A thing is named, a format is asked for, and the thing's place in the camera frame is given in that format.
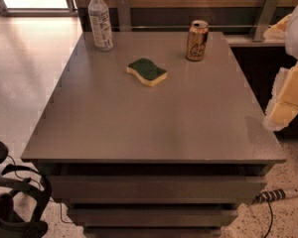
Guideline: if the metal rail bracket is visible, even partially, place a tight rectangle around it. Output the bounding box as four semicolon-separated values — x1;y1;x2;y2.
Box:
249;0;279;42
116;0;132;32

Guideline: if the gold soda can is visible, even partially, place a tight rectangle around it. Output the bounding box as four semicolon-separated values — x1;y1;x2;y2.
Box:
186;20;209;61

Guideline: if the black VR headset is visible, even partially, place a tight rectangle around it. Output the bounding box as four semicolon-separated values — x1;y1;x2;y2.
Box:
0;141;52;238

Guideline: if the right metal rail bracket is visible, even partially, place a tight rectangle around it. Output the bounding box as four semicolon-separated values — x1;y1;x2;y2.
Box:
249;0;279;42

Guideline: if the black and white striped cable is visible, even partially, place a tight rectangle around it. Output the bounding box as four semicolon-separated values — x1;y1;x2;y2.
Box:
252;187;298;238

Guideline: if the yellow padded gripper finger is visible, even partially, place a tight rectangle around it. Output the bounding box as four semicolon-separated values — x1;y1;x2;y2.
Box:
263;62;298;131
263;14;291;40

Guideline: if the clear plastic water bottle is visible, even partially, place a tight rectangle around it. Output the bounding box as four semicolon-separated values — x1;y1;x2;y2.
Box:
88;0;113;52

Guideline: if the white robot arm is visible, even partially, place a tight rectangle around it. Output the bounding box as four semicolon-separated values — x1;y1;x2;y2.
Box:
263;5;298;131

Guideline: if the green and yellow sponge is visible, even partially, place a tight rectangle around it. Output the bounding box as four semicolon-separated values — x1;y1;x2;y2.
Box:
126;58;168;87

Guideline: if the left metal rail bracket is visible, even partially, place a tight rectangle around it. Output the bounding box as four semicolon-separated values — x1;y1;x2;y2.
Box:
116;0;132;32

